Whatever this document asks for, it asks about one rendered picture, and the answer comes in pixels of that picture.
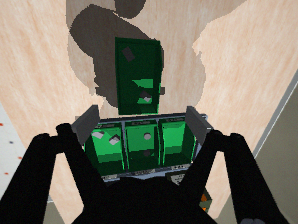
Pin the dark grey metal shelf rack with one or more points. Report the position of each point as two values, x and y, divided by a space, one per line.
145 174

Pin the green bin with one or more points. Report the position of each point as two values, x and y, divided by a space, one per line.
177 142
142 73
136 145
108 159

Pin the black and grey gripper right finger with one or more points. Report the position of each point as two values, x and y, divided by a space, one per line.
252 200

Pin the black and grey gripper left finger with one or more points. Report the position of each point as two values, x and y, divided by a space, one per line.
25 198

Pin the grey steel disc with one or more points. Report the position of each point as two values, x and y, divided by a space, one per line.
146 153
147 136

